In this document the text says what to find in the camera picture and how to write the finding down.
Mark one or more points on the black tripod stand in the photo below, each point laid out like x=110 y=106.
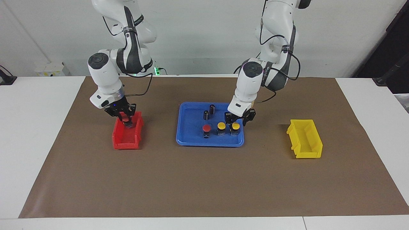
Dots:
x=391 y=72

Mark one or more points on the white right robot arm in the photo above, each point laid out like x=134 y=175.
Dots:
x=105 y=73

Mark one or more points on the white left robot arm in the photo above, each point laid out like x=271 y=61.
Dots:
x=249 y=83

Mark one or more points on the red plastic bin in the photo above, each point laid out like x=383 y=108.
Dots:
x=126 y=140

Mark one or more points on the brown paper table mat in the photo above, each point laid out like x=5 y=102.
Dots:
x=204 y=182

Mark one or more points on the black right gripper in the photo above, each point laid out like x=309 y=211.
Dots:
x=119 y=108

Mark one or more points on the yellow plastic bin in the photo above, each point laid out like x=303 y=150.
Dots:
x=305 y=140

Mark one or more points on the black cylindrical capacitor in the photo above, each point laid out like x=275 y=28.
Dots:
x=212 y=109
x=206 y=115

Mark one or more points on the red push button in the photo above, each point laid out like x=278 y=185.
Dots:
x=206 y=128
x=127 y=123

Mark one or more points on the yellow push button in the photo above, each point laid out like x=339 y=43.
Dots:
x=221 y=126
x=235 y=127

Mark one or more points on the black clamp mount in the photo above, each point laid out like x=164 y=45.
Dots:
x=7 y=79

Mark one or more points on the blue plastic tray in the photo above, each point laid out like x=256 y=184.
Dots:
x=191 y=140

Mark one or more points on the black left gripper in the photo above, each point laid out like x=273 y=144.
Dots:
x=239 y=117

